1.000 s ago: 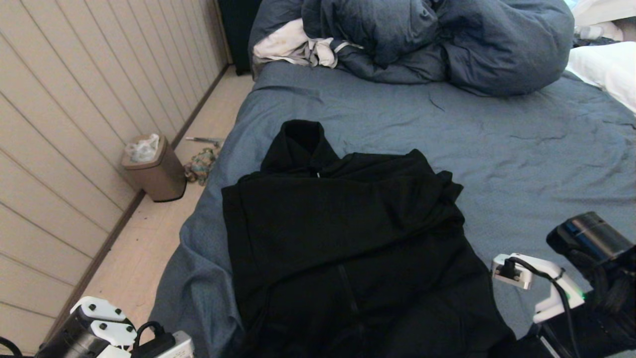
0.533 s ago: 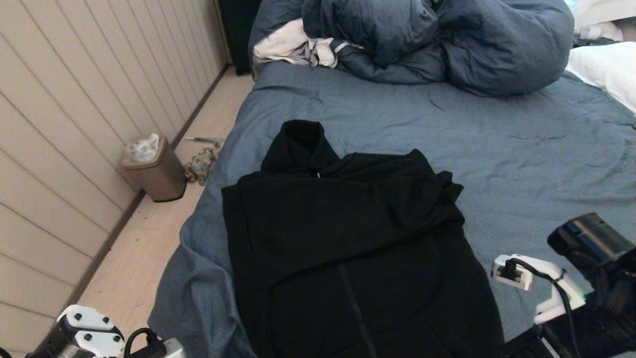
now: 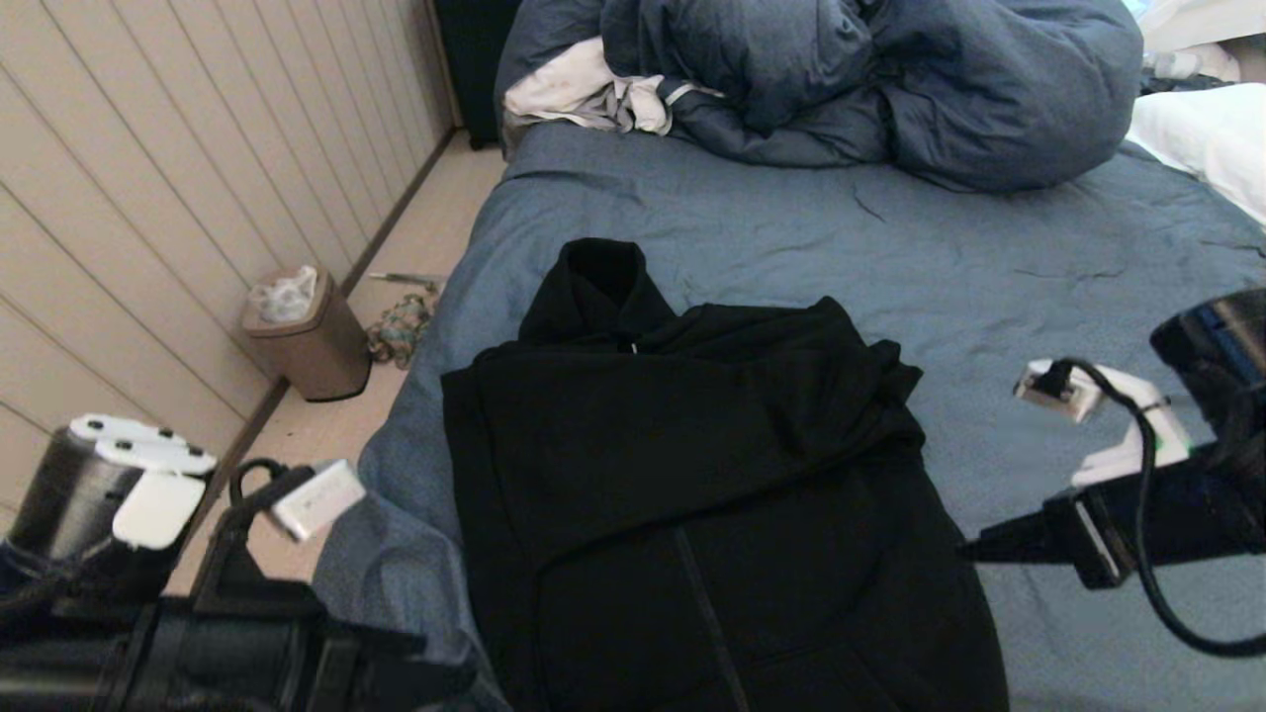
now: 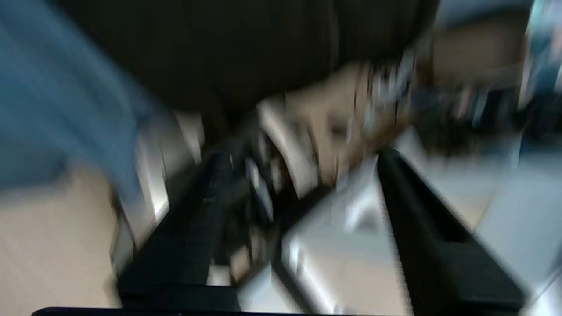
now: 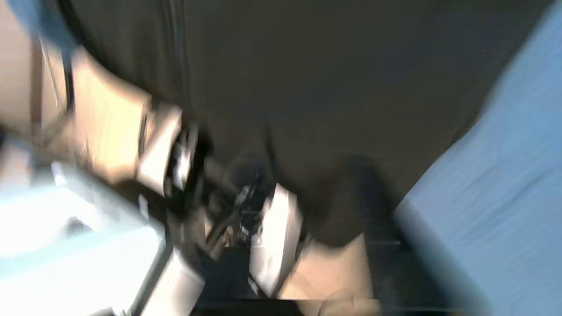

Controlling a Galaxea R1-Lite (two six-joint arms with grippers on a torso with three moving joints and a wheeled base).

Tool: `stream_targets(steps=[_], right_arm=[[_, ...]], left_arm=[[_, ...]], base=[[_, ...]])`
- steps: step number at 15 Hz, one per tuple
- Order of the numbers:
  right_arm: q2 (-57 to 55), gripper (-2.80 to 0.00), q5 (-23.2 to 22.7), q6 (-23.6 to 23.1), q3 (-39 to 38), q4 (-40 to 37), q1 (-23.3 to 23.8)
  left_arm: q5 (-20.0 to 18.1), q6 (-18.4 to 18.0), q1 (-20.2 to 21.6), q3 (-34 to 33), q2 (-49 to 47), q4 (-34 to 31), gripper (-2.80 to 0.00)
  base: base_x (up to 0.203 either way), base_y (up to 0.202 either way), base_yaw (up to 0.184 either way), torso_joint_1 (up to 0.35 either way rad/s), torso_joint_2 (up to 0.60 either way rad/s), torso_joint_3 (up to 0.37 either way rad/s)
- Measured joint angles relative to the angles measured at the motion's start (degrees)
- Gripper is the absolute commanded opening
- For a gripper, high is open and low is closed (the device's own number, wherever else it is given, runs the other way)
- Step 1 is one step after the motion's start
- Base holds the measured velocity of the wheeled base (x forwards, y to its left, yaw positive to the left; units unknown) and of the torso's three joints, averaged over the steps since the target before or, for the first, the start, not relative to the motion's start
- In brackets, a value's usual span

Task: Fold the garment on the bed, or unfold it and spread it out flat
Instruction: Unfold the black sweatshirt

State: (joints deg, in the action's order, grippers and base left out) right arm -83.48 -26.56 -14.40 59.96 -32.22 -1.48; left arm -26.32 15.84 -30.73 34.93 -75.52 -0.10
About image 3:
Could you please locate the dark blue duvet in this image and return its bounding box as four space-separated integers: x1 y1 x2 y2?
495 0 1145 194

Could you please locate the crumpled white garment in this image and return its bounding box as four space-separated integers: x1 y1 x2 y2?
502 38 723 137

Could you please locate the black cabinet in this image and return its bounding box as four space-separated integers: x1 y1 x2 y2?
432 0 523 151

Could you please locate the blue-sheeted bed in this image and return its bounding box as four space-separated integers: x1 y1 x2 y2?
312 119 1266 712

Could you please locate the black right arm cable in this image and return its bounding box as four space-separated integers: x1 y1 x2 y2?
1034 358 1266 659

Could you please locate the white pillow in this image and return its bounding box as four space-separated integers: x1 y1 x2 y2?
1128 83 1266 223

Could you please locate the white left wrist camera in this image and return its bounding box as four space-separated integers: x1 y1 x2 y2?
193 457 367 619

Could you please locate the colourful braided rope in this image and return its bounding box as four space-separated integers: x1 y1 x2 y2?
366 294 436 371

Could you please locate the brown trash bin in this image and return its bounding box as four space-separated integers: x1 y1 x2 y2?
241 265 373 402

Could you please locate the beige crumpled item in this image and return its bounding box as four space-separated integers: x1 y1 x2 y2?
1142 44 1242 85

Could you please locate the clear plastic bin bag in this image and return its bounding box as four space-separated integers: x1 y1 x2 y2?
249 267 319 324

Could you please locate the white blanket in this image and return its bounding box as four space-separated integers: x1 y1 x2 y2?
1137 0 1266 55

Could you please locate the black hoodie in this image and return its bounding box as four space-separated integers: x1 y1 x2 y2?
440 237 1010 712

